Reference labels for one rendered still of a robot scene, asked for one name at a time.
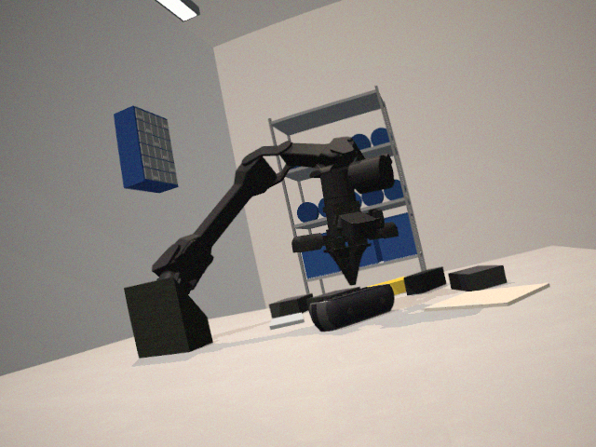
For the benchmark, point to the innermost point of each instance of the yellow rectangular block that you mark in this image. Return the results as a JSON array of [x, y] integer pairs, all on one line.
[[397, 285]]

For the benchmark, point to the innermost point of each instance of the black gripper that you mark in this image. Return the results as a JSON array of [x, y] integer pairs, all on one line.
[[347, 257]]

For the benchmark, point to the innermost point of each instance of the cream flat board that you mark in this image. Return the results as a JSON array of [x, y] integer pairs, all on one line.
[[490, 298]]

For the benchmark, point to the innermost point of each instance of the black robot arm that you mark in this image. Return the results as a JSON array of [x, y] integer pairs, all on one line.
[[341, 167]]

